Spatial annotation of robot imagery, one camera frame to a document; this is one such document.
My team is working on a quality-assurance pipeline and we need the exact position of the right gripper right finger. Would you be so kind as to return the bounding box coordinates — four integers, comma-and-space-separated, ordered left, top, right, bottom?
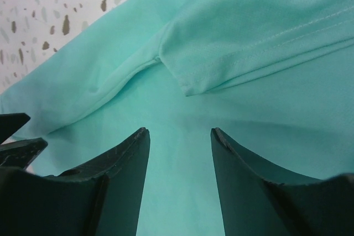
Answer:
211, 128, 353, 235

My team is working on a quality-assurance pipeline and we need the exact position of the mint green t shirt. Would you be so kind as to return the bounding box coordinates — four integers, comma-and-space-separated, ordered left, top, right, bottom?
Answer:
1, 0, 353, 235

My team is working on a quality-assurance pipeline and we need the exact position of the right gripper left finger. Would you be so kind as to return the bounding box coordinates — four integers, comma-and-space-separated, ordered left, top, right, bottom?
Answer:
1, 128, 150, 235

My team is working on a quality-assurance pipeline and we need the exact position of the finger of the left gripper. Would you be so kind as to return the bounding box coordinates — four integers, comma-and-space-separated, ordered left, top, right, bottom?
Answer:
0, 113, 30, 144
1, 138, 48, 170

